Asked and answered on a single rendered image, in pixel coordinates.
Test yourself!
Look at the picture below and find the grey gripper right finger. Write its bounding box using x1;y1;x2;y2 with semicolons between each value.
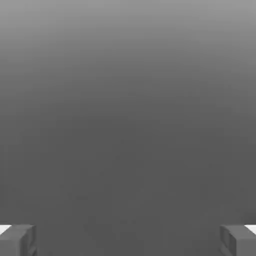
219;224;256;256

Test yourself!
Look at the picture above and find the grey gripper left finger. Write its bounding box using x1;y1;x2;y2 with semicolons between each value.
0;224;38;256

